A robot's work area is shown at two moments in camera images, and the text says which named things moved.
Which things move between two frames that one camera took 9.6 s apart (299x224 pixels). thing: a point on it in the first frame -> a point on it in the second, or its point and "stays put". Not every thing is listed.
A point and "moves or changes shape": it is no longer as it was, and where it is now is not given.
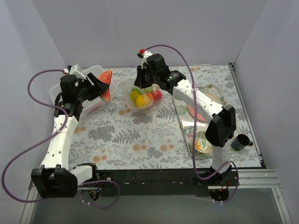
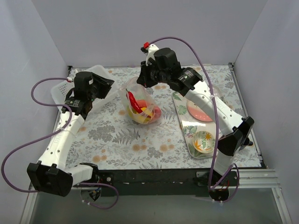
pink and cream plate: x=191 y=111 stays put
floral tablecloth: x=110 y=136 stays put
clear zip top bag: x=139 y=98 moves or changes shape
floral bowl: x=202 y=144 stays put
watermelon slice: x=105 y=77 -> x=143 y=103
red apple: x=156 y=94 -> x=157 y=112
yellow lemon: x=142 y=101 -> x=143 y=117
